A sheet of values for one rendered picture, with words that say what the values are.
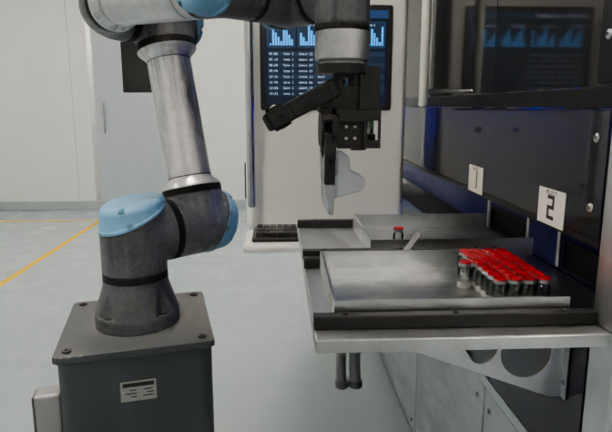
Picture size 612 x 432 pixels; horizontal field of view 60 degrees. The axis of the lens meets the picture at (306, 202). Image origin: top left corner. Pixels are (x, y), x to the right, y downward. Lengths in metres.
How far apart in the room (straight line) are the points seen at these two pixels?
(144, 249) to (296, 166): 0.80
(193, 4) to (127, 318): 0.54
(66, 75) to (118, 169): 1.17
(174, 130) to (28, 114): 5.78
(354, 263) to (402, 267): 0.09
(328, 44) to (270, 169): 0.97
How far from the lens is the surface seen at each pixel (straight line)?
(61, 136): 6.68
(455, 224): 1.41
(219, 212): 1.05
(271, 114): 0.74
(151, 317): 1.00
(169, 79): 1.08
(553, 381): 0.97
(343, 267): 1.02
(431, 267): 1.05
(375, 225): 1.36
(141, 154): 6.42
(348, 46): 0.73
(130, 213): 0.96
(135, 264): 0.98
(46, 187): 6.82
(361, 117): 0.73
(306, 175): 1.67
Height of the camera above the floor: 1.18
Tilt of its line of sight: 10 degrees down
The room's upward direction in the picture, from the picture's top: straight up
